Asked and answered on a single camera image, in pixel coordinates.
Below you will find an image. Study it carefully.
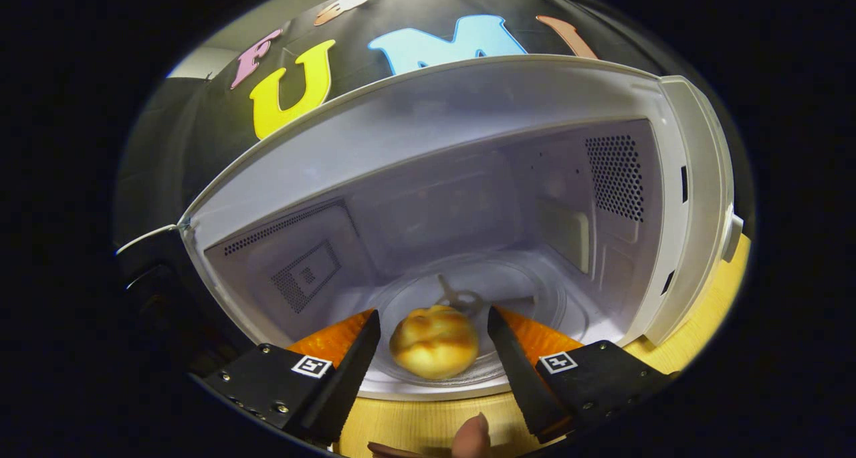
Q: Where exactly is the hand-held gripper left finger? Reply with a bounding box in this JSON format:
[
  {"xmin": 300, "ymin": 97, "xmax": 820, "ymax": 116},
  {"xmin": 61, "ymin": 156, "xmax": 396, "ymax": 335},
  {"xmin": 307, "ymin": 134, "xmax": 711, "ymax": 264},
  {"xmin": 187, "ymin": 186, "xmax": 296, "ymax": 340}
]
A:
[{"xmin": 201, "ymin": 309, "xmax": 382, "ymax": 445}]

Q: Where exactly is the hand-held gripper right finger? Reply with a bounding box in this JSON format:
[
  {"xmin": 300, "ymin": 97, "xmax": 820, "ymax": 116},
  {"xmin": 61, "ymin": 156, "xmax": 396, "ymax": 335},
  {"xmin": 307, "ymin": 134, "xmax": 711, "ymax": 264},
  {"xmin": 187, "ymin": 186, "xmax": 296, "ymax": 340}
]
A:
[{"xmin": 487, "ymin": 304, "xmax": 679, "ymax": 444}]

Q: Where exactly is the white microwave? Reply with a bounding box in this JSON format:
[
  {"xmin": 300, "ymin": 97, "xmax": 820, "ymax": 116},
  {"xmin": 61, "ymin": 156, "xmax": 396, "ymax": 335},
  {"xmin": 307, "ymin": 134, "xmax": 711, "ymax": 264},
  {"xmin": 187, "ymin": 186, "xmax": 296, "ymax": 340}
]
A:
[{"xmin": 115, "ymin": 55, "xmax": 744, "ymax": 402}]

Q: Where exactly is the glass turntable plate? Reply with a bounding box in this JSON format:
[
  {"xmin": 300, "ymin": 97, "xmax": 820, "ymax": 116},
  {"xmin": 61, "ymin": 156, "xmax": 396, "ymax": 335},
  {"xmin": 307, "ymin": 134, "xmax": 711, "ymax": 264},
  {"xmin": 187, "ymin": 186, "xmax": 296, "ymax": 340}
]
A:
[{"xmin": 361, "ymin": 261, "xmax": 589, "ymax": 386}]

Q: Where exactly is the golden bread bun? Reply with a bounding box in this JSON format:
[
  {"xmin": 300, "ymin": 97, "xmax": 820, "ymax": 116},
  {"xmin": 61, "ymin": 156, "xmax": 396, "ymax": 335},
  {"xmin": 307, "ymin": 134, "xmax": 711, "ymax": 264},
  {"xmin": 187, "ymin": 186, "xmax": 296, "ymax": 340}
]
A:
[{"xmin": 389, "ymin": 305, "xmax": 480, "ymax": 380}]

